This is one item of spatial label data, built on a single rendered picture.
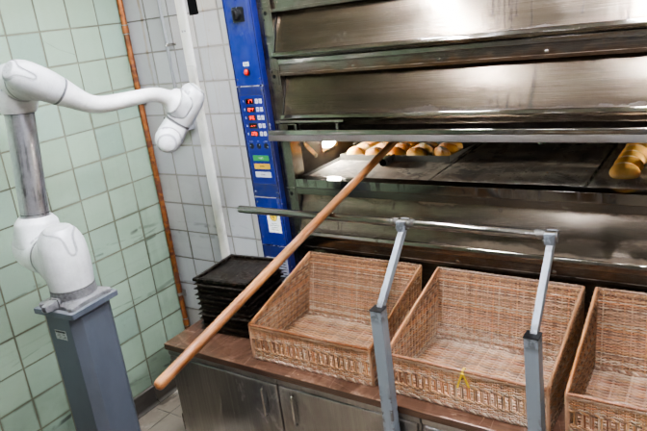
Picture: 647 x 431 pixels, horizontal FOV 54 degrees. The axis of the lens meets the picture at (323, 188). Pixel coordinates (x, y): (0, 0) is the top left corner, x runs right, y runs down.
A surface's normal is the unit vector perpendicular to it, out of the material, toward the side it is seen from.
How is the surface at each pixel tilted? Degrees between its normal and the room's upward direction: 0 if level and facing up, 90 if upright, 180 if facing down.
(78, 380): 90
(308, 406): 90
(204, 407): 90
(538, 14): 70
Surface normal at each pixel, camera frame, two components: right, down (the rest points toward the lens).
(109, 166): 0.83, 0.04
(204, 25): -0.54, 0.29
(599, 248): -0.52, -0.06
